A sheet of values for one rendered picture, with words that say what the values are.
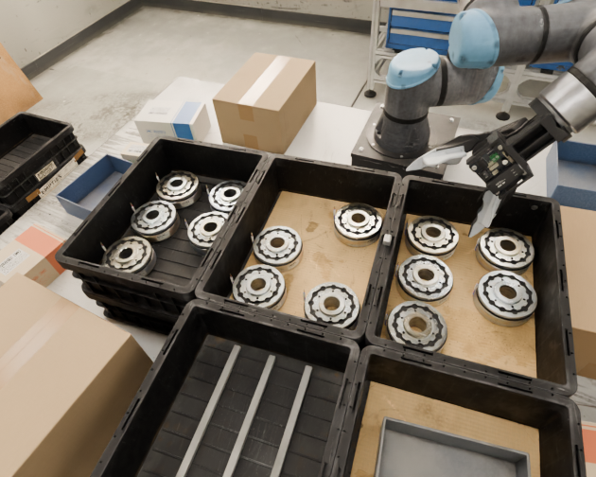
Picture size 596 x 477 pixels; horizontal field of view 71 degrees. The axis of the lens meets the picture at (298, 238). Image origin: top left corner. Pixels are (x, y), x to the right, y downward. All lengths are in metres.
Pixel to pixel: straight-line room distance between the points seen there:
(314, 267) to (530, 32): 0.53
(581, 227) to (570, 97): 0.43
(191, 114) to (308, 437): 1.04
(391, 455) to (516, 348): 0.29
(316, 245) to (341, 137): 0.57
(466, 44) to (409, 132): 0.52
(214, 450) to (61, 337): 0.32
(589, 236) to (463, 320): 0.33
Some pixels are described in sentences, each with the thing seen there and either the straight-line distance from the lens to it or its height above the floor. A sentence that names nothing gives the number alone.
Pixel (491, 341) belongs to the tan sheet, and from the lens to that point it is 0.83.
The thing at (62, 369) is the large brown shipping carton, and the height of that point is 0.90.
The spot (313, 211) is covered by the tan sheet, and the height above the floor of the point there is 0.83.
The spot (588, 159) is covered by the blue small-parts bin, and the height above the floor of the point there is 0.72.
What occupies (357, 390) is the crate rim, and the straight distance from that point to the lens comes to 0.65.
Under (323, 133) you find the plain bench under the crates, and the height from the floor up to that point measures 0.70.
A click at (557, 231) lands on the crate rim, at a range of 0.91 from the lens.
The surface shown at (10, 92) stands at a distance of 3.54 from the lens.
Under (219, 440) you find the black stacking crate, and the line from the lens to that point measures 0.74.
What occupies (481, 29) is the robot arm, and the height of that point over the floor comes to 1.27.
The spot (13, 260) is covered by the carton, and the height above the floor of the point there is 0.78.
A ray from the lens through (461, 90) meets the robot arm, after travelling 1.12.
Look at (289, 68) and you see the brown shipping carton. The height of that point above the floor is 0.86.
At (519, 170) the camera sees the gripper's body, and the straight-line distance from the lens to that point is 0.64.
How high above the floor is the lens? 1.53
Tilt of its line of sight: 50 degrees down
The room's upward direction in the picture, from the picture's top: 5 degrees counter-clockwise
